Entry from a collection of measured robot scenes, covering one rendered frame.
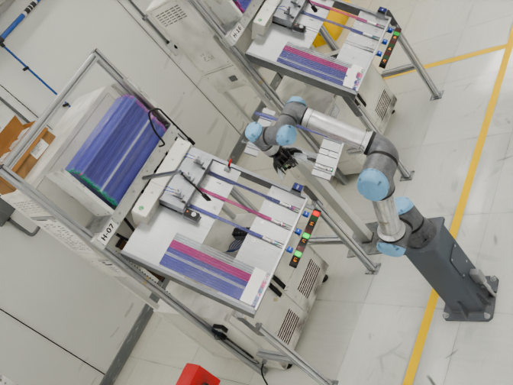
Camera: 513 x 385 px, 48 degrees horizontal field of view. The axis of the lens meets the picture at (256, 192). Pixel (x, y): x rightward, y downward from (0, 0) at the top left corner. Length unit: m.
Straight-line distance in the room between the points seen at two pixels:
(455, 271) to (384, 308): 0.66
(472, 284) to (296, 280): 1.02
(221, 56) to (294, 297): 1.54
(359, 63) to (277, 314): 1.57
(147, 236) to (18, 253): 1.52
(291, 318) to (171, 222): 0.95
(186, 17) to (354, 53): 1.04
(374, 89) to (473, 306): 1.83
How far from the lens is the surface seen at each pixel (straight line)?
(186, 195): 2.93
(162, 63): 5.03
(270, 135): 2.19
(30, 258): 4.28
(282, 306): 3.34
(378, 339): 3.24
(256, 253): 2.87
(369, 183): 2.13
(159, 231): 2.91
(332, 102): 3.81
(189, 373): 2.76
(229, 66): 3.74
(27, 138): 2.74
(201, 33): 3.65
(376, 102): 4.21
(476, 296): 2.97
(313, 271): 3.52
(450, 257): 2.75
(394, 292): 3.35
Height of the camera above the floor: 2.43
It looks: 31 degrees down
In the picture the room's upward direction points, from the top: 44 degrees counter-clockwise
